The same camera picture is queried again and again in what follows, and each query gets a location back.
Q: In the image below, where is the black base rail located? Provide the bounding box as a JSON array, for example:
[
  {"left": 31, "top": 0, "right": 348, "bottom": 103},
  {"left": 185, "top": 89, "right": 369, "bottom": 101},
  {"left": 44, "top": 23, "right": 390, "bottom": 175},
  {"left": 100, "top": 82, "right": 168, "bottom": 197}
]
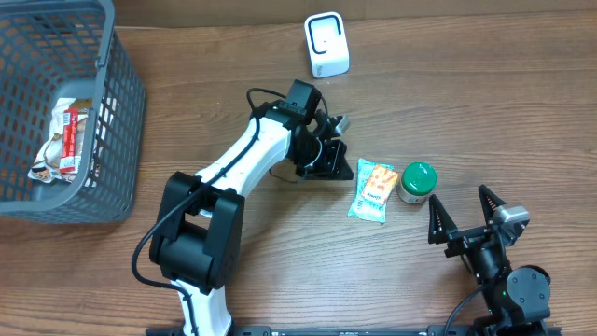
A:
[{"left": 145, "top": 325, "right": 562, "bottom": 336}]

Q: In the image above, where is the grey plastic mesh basket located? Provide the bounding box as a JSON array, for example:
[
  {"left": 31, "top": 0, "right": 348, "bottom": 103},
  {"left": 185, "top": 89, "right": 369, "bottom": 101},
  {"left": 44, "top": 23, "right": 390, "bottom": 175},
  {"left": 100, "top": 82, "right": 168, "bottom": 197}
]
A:
[{"left": 1, "top": 0, "right": 146, "bottom": 224}]

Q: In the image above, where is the green lid jar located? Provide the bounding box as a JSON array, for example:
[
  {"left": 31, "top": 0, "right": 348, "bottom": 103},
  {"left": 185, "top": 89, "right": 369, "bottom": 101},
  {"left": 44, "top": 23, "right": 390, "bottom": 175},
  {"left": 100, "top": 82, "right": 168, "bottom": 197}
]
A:
[{"left": 397, "top": 162, "right": 437, "bottom": 204}]

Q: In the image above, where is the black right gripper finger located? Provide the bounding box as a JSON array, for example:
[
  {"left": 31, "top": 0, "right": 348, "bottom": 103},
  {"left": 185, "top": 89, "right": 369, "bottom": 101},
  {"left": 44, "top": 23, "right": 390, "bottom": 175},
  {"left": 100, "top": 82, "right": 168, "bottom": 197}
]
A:
[
  {"left": 428, "top": 194, "right": 458, "bottom": 245},
  {"left": 478, "top": 185, "right": 506, "bottom": 224}
]

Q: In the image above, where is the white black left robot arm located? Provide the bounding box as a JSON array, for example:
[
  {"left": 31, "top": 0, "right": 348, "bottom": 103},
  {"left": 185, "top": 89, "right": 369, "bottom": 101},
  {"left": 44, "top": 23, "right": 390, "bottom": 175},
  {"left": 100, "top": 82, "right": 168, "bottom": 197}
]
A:
[{"left": 145, "top": 80, "right": 354, "bottom": 335}]

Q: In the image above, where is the teal orange snack packet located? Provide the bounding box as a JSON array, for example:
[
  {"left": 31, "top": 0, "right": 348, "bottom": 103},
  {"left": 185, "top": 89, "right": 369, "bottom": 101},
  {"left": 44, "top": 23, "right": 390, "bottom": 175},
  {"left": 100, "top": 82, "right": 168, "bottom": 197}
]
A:
[{"left": 347, "top": 158, "right": 399, "bottom": 224}]

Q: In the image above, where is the white barcode scanner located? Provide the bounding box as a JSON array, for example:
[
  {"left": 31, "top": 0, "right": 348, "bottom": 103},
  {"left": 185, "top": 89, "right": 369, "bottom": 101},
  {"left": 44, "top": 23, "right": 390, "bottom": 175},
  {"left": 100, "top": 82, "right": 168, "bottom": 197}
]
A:
[{"left": 304, "top": 11, "right": 350, "bottom": 78}]

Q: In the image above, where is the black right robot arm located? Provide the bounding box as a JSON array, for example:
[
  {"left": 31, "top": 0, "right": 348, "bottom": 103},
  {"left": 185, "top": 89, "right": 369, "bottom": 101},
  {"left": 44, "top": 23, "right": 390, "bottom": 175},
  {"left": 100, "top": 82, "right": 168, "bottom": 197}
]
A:
[{"left": 428, "top": 185, "right": 562, "bottom": 335}]

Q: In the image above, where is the brown white snack bag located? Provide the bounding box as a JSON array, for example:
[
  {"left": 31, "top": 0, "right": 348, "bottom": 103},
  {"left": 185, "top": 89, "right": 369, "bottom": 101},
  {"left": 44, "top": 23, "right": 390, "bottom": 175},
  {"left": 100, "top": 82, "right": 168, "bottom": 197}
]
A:
[{"left": 28, "top": 98, "right": 91, "bottom": 184}]

